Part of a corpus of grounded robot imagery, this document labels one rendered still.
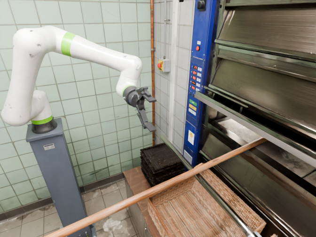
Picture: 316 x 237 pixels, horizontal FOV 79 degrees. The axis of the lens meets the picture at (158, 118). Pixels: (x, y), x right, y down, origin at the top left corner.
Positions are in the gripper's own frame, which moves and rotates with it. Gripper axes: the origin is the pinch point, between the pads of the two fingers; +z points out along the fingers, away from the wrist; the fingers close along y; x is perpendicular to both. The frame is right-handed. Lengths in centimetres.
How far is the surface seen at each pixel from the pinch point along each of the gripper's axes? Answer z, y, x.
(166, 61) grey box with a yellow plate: -81, -1, -51
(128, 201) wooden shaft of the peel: 12.7, 28.6, 16.7
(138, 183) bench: -48, 91, -7
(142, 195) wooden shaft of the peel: 12.6, 28.7, 10.7
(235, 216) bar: 35, 31, -19
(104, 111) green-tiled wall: -116, 50, 1
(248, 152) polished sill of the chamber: 9, 32, -55
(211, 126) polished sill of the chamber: -22, 32, -55
